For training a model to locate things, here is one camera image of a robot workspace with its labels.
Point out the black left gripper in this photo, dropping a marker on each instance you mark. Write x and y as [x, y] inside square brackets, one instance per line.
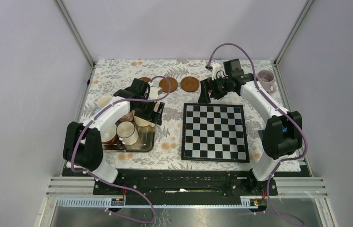
[152, 116]

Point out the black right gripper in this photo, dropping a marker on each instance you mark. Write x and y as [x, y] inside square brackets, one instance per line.
[206, 84]

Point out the cream yellow mug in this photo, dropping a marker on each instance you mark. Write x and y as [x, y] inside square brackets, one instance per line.
[143, 123]

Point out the lavender mug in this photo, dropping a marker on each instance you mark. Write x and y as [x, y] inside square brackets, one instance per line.
[267, 81]

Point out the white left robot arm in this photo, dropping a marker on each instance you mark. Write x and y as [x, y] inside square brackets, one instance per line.
[83, 141]

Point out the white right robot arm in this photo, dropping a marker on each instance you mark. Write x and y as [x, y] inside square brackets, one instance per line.
[271, 111]

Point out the white red wide cup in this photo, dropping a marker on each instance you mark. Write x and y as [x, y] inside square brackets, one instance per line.
[110, 136]

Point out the metal tray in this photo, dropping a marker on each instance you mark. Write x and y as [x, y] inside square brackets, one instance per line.
[145, 142]

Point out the pink mug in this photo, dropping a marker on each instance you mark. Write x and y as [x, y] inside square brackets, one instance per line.
[128, 117]

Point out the floral patterned tablecloth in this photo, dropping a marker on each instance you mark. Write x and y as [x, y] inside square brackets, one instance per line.
[112, 75]

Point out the white ribbed mug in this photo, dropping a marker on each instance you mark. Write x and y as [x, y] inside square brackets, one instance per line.
[127, 133]

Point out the black white chessboard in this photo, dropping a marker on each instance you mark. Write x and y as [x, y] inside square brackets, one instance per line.
[214, 132]

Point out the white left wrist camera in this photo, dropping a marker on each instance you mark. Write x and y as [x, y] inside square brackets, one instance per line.
[155, 92]

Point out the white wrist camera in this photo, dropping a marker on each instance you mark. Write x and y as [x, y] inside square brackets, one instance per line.
[155, 92]
[215, 68]

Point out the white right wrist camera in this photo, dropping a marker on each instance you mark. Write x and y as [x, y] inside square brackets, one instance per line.
[215, 68]

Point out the blue handled white mug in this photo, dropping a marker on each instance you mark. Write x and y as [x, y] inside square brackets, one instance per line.
[103, 101]

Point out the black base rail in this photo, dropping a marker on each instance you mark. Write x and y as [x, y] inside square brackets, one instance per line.
[176, 187]

